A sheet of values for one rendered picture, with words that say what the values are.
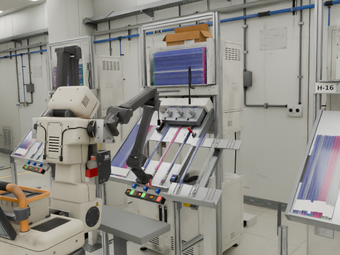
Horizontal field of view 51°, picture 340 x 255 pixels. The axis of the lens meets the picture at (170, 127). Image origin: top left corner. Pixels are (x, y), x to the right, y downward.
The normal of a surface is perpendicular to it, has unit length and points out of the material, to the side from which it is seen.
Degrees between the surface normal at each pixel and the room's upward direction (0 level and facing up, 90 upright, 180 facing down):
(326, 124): 44
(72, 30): 90
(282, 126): 90
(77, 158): 90
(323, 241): 90
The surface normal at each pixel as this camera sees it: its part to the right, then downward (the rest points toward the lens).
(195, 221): -0.64, 0.10
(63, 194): -0.49, -0.04
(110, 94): 0.77, 0.05
